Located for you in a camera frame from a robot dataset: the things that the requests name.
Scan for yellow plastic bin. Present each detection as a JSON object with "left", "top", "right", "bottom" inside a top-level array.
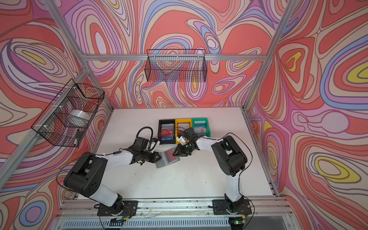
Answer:
[{"left": 175, "top": 118, "right": 192, "bottom": 139}]

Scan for back black wire basket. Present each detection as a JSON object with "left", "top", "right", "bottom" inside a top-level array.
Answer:
[{"left": 144, "top": 48, "right": 208, "bottom": 83}]

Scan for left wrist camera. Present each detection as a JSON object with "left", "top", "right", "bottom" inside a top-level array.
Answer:
[{"left": 133, "top": 137, "right": 150, "bottom": 151}]

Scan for small black box in basket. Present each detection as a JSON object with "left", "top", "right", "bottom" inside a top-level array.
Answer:
[{"left": 75, "top": 129, "right": 84, "bottom": 141}]

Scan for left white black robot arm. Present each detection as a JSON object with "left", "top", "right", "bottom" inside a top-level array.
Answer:
[{"left": 63, "top": 137, "right": 161, "bottom": 216}]

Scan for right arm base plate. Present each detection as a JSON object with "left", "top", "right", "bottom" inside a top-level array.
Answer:
[{"left": 209, "top": 198, "right": 252, "bottom": 216}]

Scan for green plastic bin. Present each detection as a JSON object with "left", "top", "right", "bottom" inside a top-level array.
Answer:
[{"left": 191, "top": 118, "right": 211, "bottom": 138}]

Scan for red VIP card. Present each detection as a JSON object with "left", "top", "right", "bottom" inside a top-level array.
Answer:
[{"left": 160, "top": 129, "right": 174, "bottom": 137}]

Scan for black plastic bin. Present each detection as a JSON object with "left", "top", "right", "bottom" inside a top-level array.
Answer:
[{"left": 158, "top": 119, "right": 176, "bottom": 145}]

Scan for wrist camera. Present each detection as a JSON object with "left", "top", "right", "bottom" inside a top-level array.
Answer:
[
  {"left": 133, "top": 137, "right": 150, "bottom": 151},
  {"left": 176, "top": 136, "right": 187, "bottom": 145}
]

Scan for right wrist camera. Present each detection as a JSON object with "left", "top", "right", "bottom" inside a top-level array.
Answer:
[{"left": 176, "top": 136, "right": 187, "bottom": 145}]

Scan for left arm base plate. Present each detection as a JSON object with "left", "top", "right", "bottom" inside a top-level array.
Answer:
[{"left": 94, "top": 200, "right": 139, "bottom": 217}]

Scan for grey leather card holder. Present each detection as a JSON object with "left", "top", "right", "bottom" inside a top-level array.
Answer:
[{"left": 155, "top": 148, "right": 180, "bottom": 168}]

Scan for left black wire basket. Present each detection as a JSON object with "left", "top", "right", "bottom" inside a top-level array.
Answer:
[{"left": 31, "top": 80, "right": 105, "bottom": 148}]

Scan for black wire basket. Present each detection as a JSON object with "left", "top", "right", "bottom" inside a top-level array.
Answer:
[
  {"left": 31, "top": 80, "right": 105, "bottom": 148},
  {"left": 144, "top": 48, "right": 208, "bottom": 83}
]

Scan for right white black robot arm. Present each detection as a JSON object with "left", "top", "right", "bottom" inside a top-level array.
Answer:
[{"left": 173, "top": 128, "right": 252, "bottom": 216}]

